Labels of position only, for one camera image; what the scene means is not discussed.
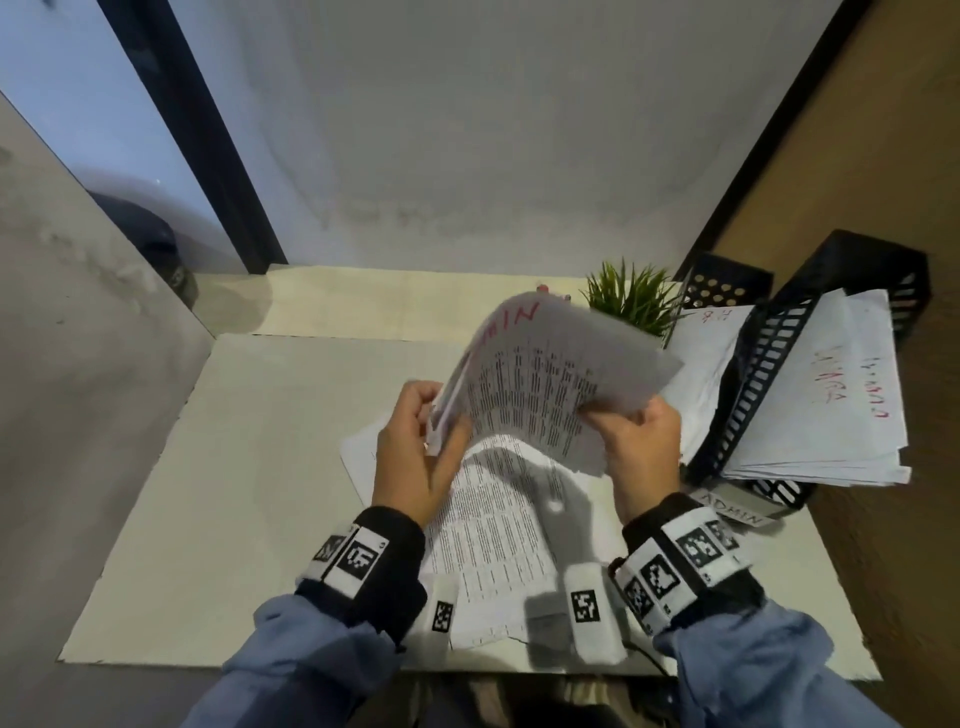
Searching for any person's right hand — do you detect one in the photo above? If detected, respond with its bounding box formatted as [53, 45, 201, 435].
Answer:
[577, 395, 682, 526]

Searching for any person's left hand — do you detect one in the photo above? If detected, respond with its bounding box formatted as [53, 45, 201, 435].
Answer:
[372, 380, 474, 530]

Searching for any pile of printed papers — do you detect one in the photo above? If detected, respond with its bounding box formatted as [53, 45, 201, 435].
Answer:
[339, 416, 624, 650]

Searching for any bundle of white papers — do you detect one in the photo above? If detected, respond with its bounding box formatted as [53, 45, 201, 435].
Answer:
[721, 288, 913, 487]
[659, 303, 755, 466]

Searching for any sheaf of printed papers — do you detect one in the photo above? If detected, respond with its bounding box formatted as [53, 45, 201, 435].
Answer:
[425, 290, 685, 478]

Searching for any black ADMIN file holder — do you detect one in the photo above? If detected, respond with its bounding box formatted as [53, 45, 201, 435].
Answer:
[667, 228, 933, 519]

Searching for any person's left forearm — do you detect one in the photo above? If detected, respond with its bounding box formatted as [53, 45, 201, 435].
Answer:
[179, 594, 406, 728]

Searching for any person's right forearm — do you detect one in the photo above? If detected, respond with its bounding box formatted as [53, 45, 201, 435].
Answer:
[652, 599, 901, 728]

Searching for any black left wrist band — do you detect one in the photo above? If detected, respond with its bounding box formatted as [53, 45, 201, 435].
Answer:
[296, 506, 427, 646]

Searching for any green plant in black pot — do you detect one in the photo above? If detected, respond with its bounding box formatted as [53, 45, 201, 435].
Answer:
[581, 258, 684, 339]

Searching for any light wooden ledge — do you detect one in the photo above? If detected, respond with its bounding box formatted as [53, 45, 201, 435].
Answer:
[191, 264, 680, 343]

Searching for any white table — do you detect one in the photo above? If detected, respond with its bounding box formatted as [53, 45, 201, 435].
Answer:
[58, 333, 883, 680]

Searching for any dark round object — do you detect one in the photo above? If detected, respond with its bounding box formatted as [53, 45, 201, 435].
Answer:
[86, 191, 200, 309]

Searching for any black edge trim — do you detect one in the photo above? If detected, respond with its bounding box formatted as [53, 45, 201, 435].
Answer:
[674, 0, 875, 283]

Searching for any frosted window glass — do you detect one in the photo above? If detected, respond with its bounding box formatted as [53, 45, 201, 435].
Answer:
[0, 0, 249, 275]

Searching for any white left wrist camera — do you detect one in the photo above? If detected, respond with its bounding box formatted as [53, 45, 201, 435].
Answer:
[416, 573, 460, 654]

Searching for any black window frame post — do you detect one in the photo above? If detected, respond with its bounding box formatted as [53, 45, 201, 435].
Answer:
[97, 0, 290, 275]

